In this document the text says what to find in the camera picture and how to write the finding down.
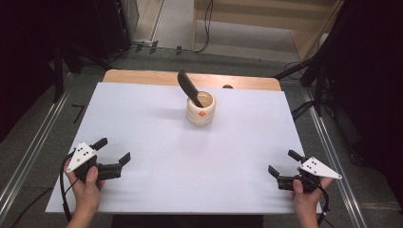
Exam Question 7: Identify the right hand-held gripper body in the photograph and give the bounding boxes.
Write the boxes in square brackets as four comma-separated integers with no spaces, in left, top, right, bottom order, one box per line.
[276,156,343,195]

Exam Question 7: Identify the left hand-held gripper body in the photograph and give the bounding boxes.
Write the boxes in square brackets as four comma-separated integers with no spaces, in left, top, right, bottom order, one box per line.
[66,142,124,184]

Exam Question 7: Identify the cream ribbed utensil holder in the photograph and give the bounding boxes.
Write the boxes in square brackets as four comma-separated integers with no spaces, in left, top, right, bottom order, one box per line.
[185,90,217,127]

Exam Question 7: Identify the black spatula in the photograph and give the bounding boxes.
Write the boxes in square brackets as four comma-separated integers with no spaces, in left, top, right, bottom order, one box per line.
[177,69,204,109]

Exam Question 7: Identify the person's right hand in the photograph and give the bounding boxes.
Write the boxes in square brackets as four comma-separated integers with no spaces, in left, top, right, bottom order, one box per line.
[291,166,335,217]

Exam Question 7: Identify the person's left hand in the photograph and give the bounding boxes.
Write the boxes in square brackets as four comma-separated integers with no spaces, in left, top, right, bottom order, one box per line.
[64,158,106,215]

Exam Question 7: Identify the white board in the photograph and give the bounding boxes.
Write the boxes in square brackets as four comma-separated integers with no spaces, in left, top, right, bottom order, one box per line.
[46,82,322,215]

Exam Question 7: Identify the black stand with legs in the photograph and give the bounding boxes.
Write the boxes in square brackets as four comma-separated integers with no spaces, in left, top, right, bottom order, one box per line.
[274,44,332,118]

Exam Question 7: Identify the wooden table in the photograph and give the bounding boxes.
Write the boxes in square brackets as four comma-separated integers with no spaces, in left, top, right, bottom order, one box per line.
[102,68,282,92]

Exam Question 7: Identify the black tripod stand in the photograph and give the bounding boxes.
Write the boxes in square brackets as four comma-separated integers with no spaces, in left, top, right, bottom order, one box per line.
[51,34,112,104]

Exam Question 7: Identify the person's dark clothing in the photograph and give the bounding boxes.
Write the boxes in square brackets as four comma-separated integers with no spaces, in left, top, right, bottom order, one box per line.
[111,214,264,228]

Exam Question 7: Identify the black curtain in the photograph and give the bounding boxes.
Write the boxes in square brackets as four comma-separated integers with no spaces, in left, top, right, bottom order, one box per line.
[317,0,403,207]
[0,0,99,143]

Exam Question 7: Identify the black equipment cabinet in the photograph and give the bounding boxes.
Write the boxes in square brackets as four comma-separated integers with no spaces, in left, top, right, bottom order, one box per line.
[91,0,141,61]

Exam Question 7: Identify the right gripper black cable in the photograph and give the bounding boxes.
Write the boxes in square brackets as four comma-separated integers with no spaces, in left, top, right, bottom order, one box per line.
[312,182,331,228]

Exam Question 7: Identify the metal floor rail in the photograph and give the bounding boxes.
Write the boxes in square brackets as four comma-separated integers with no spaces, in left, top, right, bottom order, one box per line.
[299,86,369,228]
[0,72,78,222]

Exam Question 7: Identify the black floor cables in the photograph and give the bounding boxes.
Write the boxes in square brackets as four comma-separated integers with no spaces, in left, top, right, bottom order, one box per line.
[290,100,317,123]

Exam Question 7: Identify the left gripper thick black cable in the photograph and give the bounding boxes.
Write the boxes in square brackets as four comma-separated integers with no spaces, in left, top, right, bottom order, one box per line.
[59,151,79,223]

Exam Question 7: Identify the left gripper thin black cable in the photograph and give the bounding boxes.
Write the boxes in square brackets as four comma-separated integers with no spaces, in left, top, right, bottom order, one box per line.
[10,185,55,228]

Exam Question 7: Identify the hanging black cable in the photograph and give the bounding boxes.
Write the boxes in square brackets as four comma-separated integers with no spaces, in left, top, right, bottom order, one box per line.
[193,0,214,54]

